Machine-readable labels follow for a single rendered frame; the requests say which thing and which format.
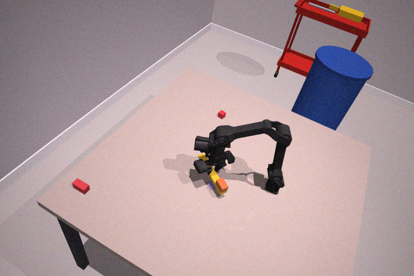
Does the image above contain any red cube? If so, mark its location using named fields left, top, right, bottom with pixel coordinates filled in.
left=218, top=110, right=226, bottom=119

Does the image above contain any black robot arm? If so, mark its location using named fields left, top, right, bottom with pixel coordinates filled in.
left=194, top=119, right=292, bottom=195

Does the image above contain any red rectangular block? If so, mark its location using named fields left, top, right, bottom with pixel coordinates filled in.
left=72, top=178, right=90, bottom=194

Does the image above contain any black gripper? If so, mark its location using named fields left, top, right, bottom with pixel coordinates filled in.
left=193, top=149, right=235, bottom=175

